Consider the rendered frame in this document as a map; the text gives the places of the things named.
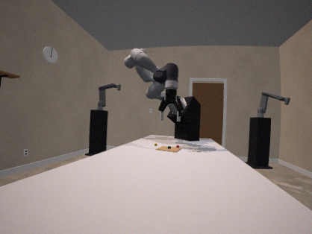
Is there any tan flat mat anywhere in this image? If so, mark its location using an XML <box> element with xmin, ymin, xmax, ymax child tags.
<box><xmin>155</xmin><ymin>146</ymin><xmax>179</xmax><ymax>152</ymax></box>

